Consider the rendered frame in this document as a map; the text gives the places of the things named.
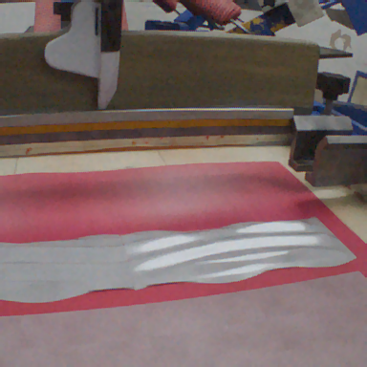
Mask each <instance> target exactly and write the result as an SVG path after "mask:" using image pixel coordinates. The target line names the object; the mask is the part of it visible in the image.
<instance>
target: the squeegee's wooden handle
mask: <svg viewBox="0 0 367 367"><path fill-rule="evenodd" d="M67 32H69V31H60V32H50V31H48V32H16V33H0V112H13V111H35V110H54V109H63V108H97V99H98V84H97V78H96V77H93V76H85V75H82V74H75V73H72V72H68V71H62V70H59V69H56V68H53V67H51V66H50V65H49V64H48V63H47V61H46V59H45V48H46V46H47V44H48V43H49V42H50V41H52V40H54V39H55V38H57V37H59V36H61V35H63V34H66V33H67ZM319 57H320V48H319V45H318V43H317V42H314V41H311V40H304V39H301V38H286V37H277V36H264V35H252V34H236V33H226V32H175V31H150V30H141V31H125V30H121V44H120V50H119V77H118V88H117V90H116V91H115V93H114V95H113V97H112V99H111V101H110V103H109V104H108V106H107V107H120V106H188V105H252V106H256V105H285V106H289V107H291V108H292V109H294V111H293V115H294V116H298V115H307V116H310V115H311V114H312V113H313V111H312V109H313V102H314V92H315V88H316V84H315V83H316V80H317V75H318V73H317V70H318V66H319Z"/></svg>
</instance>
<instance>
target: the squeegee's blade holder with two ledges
mask: <svg viewBox="0 0 367 367"><path fill-rule="evenodd" d="M293 111H294V109H292V108H291V107H289V106H285V105H256V106H252V105H188V106H120V107H107V108H106V109H103V110H98V107H97V108H63V109H54V110H35V111H13V112H0V127H23V126H35V125H55V124H74V123H97V122H113V121H154V120H195V119H292V117H293Z"/></svg>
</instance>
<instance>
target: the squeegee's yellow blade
mask: <svg viewBox="0 0 367 367"><path fill-rule="evenodd" d="M254 125H267V126H287V125H291V120H290V119H195V120H154V121H113V122H97V123H74V124H55V125H35V126H23V127H0V136H4V135H20V134H34V133H52V132H74V131H84V130H118V129H145V128H152V127H186V126H195V127H220V126H254Z"/></svg>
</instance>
